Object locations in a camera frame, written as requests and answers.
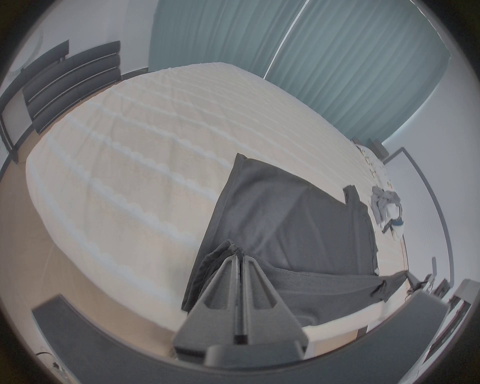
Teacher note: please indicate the blue-green curtain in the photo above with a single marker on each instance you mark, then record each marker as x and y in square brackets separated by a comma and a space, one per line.
[225, 33]
[356, 67]

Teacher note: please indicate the white printed pillow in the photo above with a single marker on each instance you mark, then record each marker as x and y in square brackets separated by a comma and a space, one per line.
[375, 168]

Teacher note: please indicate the bed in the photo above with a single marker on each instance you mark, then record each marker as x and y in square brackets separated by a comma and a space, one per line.
[131, 150]

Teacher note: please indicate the black chest of drawers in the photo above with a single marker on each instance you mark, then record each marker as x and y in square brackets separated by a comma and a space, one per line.
[71, 86]

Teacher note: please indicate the pile of clothes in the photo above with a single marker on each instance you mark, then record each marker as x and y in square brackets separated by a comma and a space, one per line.
[382, 202]

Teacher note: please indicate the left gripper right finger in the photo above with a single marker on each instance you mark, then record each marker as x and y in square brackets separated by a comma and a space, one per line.
[270, 322]

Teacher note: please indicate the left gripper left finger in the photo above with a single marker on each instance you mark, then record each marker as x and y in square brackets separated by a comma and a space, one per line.
[210, 318]

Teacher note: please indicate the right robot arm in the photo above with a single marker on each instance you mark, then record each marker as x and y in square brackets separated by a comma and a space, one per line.
[463, 292]

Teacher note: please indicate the black T-shirt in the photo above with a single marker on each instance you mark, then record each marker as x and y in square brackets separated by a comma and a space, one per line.
[292, 225]

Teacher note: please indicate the grey bedside table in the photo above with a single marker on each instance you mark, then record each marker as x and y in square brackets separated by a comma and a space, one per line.
[377, 148]

